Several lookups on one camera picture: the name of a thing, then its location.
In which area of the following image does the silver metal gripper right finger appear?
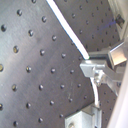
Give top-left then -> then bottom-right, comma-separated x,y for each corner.
79,41 -> 128,88

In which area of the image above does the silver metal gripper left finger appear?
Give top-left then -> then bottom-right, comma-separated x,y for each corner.
65,105 -> 102,128

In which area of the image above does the white cable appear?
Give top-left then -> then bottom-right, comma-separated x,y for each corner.
45,0 -> 101,109

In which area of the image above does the white frame with black clip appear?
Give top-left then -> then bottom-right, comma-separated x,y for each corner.
108,0 -> 128,36

